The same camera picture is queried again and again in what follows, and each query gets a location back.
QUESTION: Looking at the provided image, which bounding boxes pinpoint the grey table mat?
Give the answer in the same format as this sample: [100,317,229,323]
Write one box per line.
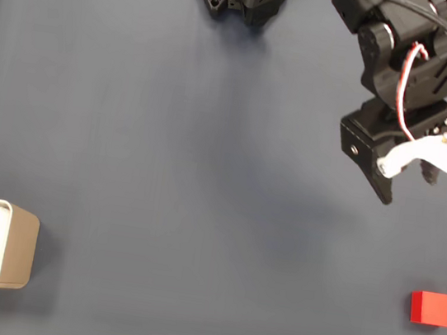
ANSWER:
[0,0,447,335]

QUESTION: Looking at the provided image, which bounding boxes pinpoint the short white red servo cable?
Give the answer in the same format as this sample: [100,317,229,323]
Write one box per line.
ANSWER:
[389,40,433,144]

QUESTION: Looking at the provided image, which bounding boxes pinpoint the red cube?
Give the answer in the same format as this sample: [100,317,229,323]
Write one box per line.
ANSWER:
[407,288,447,329]

